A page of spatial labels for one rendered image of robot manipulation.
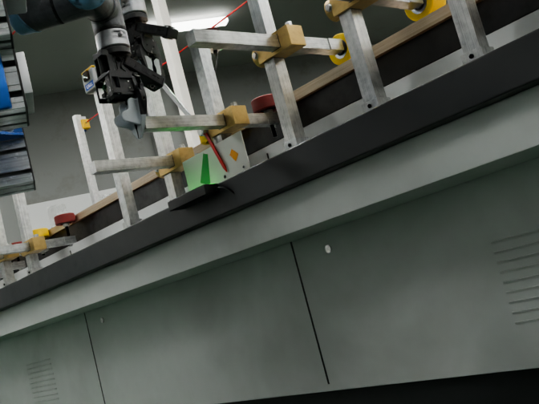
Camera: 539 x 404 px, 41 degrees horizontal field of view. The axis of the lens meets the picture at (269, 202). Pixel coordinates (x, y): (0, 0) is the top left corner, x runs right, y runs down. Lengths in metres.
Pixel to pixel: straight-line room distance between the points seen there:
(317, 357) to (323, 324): 0.10
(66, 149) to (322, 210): 7.28
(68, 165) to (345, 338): 7.05
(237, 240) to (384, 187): 0.50
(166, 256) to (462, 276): 0.88
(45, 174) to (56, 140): 0.42
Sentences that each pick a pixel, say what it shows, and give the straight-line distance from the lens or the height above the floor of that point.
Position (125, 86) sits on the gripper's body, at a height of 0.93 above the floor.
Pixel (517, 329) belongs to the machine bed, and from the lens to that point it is 1.67.
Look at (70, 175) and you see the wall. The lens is 8.75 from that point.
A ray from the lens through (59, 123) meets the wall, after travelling 8.92.
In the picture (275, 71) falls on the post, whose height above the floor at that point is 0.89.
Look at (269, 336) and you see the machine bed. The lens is 2.18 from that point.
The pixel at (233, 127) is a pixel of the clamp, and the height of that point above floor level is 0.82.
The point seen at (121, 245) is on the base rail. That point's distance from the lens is 2.28.
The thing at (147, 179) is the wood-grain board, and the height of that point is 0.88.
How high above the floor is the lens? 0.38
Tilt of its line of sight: 7 degrees up
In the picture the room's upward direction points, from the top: 15 degrees counter-clockwise
